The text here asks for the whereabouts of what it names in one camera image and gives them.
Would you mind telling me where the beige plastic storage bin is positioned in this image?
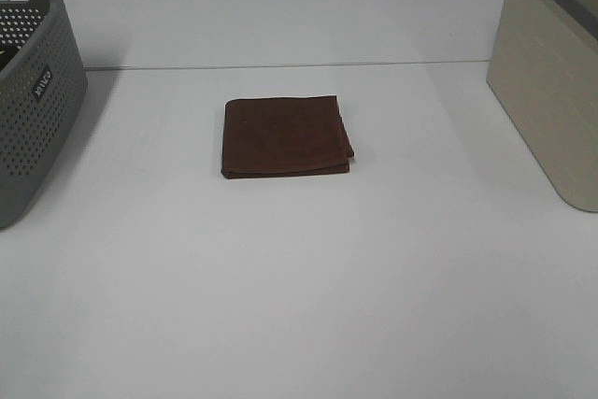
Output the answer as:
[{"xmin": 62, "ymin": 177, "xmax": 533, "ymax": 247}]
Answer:
[{"xmin": 487, "ymin": 0, "xmax": 597, "ymax": 212}]

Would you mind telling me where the grey perforated plastic basket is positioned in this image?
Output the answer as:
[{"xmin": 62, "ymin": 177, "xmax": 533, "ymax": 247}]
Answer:
[{"xmin": 1, "ymin": 0, "xmax": 88, "ymax": 228}]

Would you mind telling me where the brown towel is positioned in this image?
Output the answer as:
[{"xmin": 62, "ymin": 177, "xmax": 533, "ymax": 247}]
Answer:
[{"xmin": 221, "ymin": 95, "xmax": 354, "ymax": 179}]

